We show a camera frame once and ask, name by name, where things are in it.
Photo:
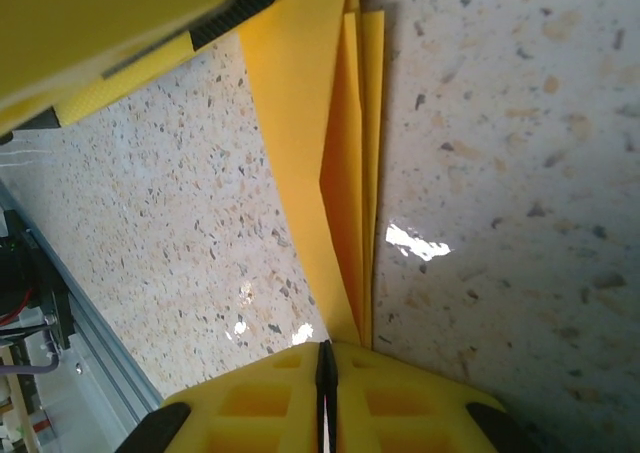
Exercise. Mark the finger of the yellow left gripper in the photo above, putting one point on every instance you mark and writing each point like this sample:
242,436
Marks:
100,28

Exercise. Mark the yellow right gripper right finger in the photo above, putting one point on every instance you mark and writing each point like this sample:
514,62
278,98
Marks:
410,413

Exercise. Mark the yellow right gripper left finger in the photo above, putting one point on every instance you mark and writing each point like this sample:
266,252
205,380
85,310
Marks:
250,413

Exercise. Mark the orange cloth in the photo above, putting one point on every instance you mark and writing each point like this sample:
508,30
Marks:
300,123

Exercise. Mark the aluminium mounting rail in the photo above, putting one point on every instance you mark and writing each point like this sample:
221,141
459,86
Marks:
100,353

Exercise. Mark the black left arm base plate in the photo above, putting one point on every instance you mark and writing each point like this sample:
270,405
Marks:
30,273

